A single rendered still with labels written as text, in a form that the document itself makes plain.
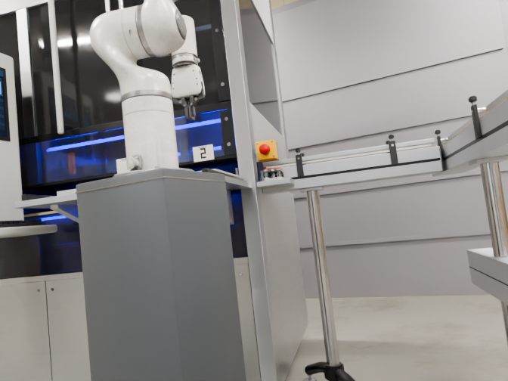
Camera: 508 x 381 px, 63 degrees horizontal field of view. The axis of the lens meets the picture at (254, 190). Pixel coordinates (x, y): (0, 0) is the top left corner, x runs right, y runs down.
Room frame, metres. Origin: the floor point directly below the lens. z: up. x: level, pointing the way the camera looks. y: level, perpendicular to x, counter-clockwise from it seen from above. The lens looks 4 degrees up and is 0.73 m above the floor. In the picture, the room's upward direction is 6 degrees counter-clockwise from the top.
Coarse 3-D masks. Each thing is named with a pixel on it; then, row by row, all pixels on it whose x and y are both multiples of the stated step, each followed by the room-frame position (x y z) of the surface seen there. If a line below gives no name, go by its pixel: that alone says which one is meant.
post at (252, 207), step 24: (240, 24) 1.61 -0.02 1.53; (240, 48) 1.56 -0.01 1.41; (240, 72) 1.56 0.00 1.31; (240, 96) 1.56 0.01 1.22; (240, 120) 1.56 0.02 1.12; (240, 144) 1.56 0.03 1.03; (240, 168) 1.57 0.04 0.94; (264, 240) 1.60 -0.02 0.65; (264, 264) 1.56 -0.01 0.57; (264, 288) 1.56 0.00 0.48; (264, 312) 1.56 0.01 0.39; (264, 336) 1.56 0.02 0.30; (264, 360) 1.56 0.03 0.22
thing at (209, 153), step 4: (196, 148) 1.61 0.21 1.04; (200, 148) 1.60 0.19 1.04; (208, 148) 1.59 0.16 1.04; (212, 148) 1.59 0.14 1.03; (196, 152) 1.61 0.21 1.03; (200, 152) 1.60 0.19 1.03; (208, 152) 1.59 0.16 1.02; (212, 152) 1.59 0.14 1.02; (196, 156) 1.61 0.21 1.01; (200, 156) 1.60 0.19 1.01; (208, 156) 1.59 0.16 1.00; (212, 156) 1.59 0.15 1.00; (196, 160) 1.61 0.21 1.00; (200, 160) 1.60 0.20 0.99; (204, 160) 1.60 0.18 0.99
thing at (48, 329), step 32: (288, 192) 2.35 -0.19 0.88; (288, 224) 2.22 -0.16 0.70; (288, 256) 2.10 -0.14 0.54; (0, 288) 1.83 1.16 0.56; (32, 288) 1.79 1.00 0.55; (64, 288) 1.76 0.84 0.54; (288, 288) 2.00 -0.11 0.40; (0, 320) 1.83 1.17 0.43; (32, 320) 1.80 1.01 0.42; (64, 320) 1.76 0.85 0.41; (288, 320) 1.91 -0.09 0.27; (0, 352) 1.84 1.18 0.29; (32, 352) 1.80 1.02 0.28; (64, 352) 1.76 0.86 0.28; (256, 352) 1.57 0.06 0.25; (288, 352) 1.82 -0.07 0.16
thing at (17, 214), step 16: (0, 64) 1.65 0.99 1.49; (0, 80) 1.64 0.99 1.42; (0, 96) 1.64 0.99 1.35; (0, 112) 1.63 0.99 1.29; (16, 112) 1.71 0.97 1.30; (0, 128) 1.63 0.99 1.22; (16, 128) 1.70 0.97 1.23; (0, 144) 1.63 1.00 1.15; (16, 144) 1.70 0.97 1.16; (0, 160) 1.63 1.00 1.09; (16, 160) 1.69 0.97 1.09; (0, 176) 1.62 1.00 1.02; (16, 176) 1.69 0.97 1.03; (0, 192) 1.62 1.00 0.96; (16, 192) 1.68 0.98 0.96; (0, 208) 1.61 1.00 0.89; (16, 208) 1.68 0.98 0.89
